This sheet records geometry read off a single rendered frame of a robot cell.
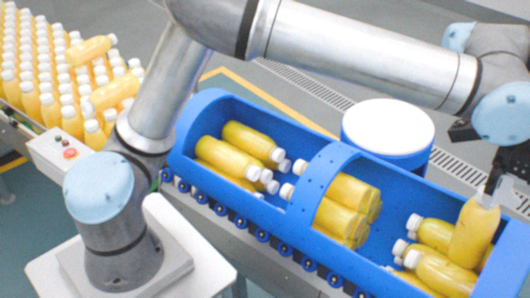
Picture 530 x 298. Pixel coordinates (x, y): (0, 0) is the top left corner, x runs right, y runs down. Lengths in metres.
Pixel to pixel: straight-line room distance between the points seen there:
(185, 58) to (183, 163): 0.55
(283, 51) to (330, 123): 2.64
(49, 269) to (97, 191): 0.31
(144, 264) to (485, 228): 0.63
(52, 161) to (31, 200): 1.63
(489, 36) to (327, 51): 0.24
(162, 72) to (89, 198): 0.24
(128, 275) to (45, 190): 2.17
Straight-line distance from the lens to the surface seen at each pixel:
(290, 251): 1.24
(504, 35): 0.74
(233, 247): 1.38
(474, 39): 0.73
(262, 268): 1.34
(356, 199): 1.10
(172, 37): 0.76
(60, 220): 2.86
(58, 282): 1.07
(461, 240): 1.03
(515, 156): 0.86
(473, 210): 0.97
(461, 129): 0.87
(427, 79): 0.59
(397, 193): 1.25
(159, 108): 0.84
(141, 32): 4.53
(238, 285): 2.01
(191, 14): 0.59
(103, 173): 0.85
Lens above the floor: 1.96
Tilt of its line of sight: 41 degrees down
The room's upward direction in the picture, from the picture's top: 3 degrees counter-clockwise
